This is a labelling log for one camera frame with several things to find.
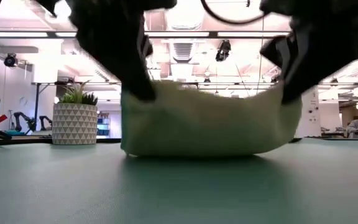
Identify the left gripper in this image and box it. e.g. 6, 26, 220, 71
67, 7, 157, 102

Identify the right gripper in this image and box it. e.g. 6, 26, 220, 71
280, 17, 358, 105

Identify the light green microfiber towel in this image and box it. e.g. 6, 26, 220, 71
120, 79, 303, 157

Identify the white pillar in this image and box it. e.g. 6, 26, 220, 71
294, 86, 322, 138

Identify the potted plant patterned white pot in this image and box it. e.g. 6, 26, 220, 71
52, 80, 99, 146

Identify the black ceiling spotlight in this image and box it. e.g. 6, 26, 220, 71
215, 39, 232, 62
3, 52, 19, 68

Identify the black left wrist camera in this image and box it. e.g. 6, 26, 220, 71
140, 15, 154, 58

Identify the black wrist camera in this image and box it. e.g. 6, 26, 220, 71
259, 34, 295, 70
140, 15, 154, 58

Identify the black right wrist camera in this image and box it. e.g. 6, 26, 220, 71
259, 34, 295, 70

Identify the black camera cable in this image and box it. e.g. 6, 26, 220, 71
200, 0, 270, 26

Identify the black table frame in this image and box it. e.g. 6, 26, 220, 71
0, 136, 122, 147

